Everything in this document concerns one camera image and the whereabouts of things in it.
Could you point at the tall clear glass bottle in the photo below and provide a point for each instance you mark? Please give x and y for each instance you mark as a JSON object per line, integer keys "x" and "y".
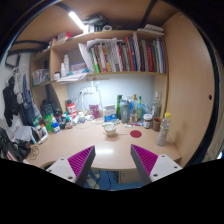
{"x": 156, "y": 106}

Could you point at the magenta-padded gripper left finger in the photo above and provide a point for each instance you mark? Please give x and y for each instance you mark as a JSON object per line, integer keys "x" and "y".
{"x": 81, "y": 160}

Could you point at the white ceiling strip light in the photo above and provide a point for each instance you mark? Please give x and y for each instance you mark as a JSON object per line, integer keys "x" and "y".
{"x": 76, "y": 20}

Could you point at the clear plastic bottle yellow cap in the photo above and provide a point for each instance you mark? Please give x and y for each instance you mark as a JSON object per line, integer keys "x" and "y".
{"x": 163, "y": 131}

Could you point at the red and white canister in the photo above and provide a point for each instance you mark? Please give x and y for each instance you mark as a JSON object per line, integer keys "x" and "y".
{"x": 71, "y": 109}

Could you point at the hanging dark clothes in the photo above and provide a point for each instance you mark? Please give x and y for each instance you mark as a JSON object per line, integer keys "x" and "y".
{"x": 11, "y": 100}

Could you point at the wooden shelf unit with books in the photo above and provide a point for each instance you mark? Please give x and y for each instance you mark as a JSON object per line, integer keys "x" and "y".
{"x": 110, "y": 53}

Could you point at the white and blue carton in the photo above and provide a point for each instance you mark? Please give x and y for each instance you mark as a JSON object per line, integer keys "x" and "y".
{"x": 109, "y": 114}

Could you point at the flat round red coaster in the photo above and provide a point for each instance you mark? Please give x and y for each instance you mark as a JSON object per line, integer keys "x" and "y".
{"x": 135, "y": 134}

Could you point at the cream ceramic cup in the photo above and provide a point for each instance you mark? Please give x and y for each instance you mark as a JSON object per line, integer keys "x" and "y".
{"x": 110, "y": 131}

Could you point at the green-capped glass bottle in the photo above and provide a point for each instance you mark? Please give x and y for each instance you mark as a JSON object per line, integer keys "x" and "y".
{"x": 139, "y": 108}

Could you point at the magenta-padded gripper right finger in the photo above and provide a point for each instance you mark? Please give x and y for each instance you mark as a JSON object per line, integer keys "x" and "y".
{"x": 146, "y": 160}

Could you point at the brown jar white lid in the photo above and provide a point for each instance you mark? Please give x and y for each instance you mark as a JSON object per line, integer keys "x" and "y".
{"x": 147, "y": 121}

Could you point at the blue plastic bag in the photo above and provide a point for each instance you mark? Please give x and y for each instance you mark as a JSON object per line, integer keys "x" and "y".
{"x": 145, "y": 107}

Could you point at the green plastic bottle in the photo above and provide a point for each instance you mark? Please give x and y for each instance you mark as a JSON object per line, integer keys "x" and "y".
{"x": 48, "y": 123}

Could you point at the white green marker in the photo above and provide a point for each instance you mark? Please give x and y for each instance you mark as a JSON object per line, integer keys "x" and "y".
{"x": 131, "y": 125}

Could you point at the small blue white bottle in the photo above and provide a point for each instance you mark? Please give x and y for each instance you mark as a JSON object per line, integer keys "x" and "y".
{"x": 56, "y": 128}

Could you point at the white wall socket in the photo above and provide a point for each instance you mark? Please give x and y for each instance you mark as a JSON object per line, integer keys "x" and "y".
{"x": 88, "y": 91}

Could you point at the dark green bottle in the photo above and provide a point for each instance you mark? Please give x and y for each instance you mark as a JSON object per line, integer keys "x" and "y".
{"x": 119, "y": 105}

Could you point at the grey shaker bottle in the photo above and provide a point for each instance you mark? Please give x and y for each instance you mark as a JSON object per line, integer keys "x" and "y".
{"x": 124, "y": 111}

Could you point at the magenta pouch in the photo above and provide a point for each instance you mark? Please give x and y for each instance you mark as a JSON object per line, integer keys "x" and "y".
{"x": 94, "y": 111}

